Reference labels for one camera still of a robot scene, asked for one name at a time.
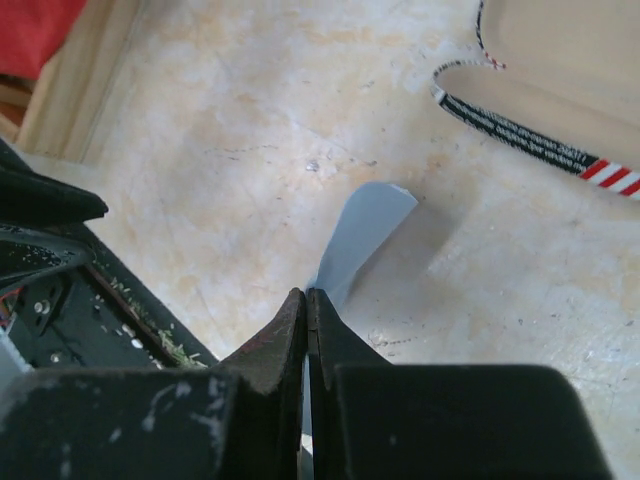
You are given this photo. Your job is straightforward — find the light blue cleaning cloth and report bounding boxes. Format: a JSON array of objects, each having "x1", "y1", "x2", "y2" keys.
[{"x1": 299, "y1": 181, "x2": 420, "y2": 451}]

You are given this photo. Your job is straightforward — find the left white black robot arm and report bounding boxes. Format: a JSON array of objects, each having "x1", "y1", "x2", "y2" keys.
[{"x1": 1, "y1": 140, "x2": 108, "y2": 228}]

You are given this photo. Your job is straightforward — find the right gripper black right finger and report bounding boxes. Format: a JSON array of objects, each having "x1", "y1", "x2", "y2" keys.
[{"x1": 307, "y1": 289, "x2": 400, "y2": 479}]

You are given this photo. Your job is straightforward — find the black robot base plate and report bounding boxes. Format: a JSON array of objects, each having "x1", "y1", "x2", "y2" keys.
[{"x1": 1, "y1": 223, "x2": 218, "y2": 370}]

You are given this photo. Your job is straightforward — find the red tank top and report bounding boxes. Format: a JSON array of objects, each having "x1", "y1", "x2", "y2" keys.
[{"x1": 1, "y1": 0, "x2": 86, "y2": 79}]

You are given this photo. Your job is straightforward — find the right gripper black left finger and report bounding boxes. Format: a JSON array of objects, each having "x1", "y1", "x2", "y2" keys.
[{"x1": 222, "y1": 288, "x2": 306, "y2": 479}]

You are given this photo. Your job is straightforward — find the newspaper print glasses case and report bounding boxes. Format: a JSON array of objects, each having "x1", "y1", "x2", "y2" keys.
[{"x1": 431, "y1": 1, "x2": 639, "y2": 200}]

